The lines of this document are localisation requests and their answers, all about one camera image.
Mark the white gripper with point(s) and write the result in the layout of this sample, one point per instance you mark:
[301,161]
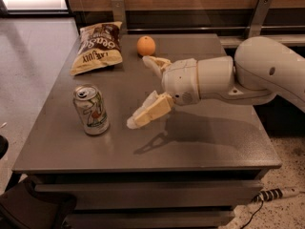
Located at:
[181,81]

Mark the silver 7up soda can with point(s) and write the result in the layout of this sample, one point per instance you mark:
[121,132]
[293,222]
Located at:
[89,104]

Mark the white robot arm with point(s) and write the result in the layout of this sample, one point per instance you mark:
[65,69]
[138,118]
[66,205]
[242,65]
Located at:
[260,70]

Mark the orange fruit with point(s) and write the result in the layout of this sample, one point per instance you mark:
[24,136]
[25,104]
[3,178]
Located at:
[145,45]

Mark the yellow brown chip bag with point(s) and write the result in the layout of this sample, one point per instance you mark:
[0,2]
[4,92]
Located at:
[99,47]

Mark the grey drawer cabinet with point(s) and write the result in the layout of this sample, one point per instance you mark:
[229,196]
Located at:
[188,169]

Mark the white power strip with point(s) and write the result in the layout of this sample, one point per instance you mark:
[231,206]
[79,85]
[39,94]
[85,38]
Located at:
[276,193]

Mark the black chair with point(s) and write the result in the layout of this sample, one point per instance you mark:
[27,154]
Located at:
[21,207]

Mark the metal wall rail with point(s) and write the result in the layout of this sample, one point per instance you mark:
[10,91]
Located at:
[210,29]

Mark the left metal wall bracket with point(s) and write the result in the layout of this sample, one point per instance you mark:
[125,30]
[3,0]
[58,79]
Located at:
[119,13]

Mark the metal wall bracket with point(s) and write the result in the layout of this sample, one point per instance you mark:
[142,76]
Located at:
[119,13]
[258,17]

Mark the right metal wall bracket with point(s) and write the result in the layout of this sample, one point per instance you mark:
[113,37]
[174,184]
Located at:
[258,17]

